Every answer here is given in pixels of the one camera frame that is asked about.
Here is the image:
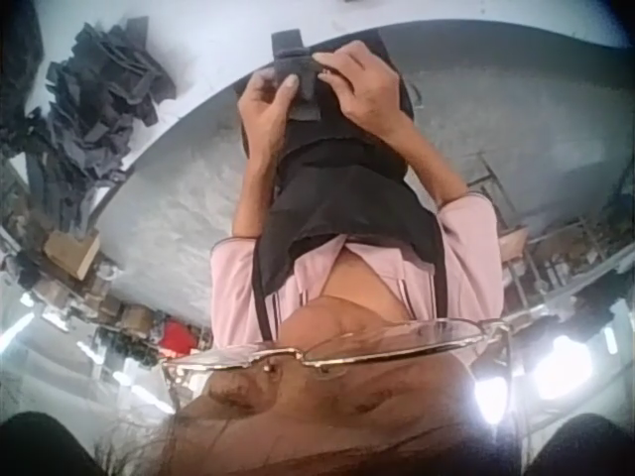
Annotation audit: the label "person's left hand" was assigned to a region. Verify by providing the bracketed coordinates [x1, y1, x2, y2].
[236, 66, 302, 156]

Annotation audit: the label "person's right hand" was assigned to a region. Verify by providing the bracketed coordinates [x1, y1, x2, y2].
[313, 39, 414, 138]

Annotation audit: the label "dark grey fabric piece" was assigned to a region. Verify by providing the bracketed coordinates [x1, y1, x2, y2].
[271, 29, 324, 123]

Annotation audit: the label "pile of grey fabric pieces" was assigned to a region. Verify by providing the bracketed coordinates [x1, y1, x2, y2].
[0, 17, 179, 235]

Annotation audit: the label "brown cardboard box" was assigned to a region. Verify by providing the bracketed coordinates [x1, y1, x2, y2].
[43, 229, 101, 280]

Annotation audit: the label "red container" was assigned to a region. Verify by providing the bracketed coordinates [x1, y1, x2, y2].
[158, 318, 203, 356]

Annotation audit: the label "cluttered storage shelves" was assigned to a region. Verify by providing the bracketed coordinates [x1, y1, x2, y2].
[0, 207, 215, 371]

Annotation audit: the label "metal frame rack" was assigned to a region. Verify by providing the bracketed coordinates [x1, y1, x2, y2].
[465, 148, 635, 321]

